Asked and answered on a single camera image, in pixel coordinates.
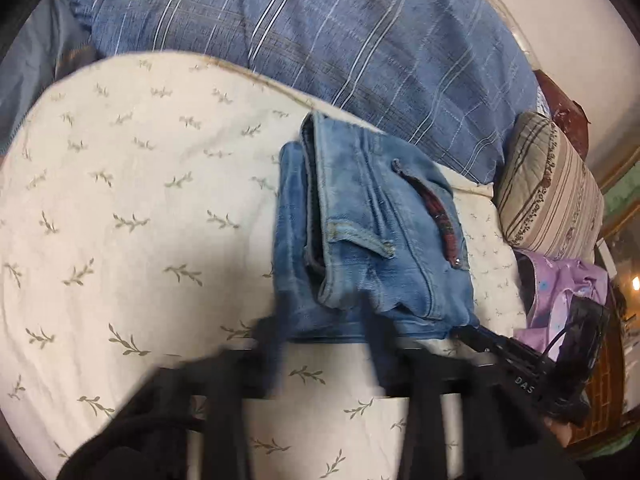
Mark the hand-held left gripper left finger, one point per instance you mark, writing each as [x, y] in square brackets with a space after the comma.
[272, 350]

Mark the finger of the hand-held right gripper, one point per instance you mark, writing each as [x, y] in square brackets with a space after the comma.
[482, 340]

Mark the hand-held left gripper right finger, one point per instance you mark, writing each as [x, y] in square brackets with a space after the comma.
[380, 360]

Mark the blue denim pants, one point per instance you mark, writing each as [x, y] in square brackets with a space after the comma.
[370, 220]

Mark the person's right hand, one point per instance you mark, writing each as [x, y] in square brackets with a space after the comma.
[561, 431]

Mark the purple cloth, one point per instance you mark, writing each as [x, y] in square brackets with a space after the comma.
[555, 285]

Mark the dark cloth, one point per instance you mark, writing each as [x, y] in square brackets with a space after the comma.
[524, 270]

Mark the wooden framed cabinet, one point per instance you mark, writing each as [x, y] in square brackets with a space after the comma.
[622, 240]

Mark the striped beige pillow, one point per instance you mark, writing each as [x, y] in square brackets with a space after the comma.
[555, 195]

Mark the cream leaf-print bedsheet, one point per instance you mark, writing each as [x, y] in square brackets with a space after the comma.
[140, 200]

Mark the brown wooden headboard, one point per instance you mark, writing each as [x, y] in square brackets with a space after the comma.
[562, 110]

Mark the blue plaid blanket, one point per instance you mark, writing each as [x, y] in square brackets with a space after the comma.
[350, 40]

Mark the grey cloth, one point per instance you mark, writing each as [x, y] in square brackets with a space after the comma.
[35, 70]

